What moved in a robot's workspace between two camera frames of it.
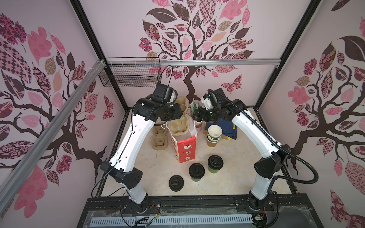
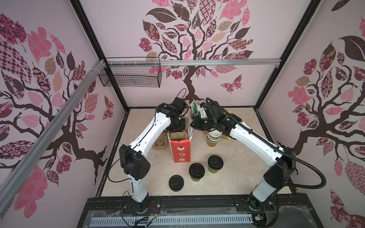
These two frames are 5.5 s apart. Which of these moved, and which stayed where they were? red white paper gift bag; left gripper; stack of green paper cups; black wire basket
Moved: red white paper gift bag; left gripper
Stayed: black wire basket; stack of green paper cups
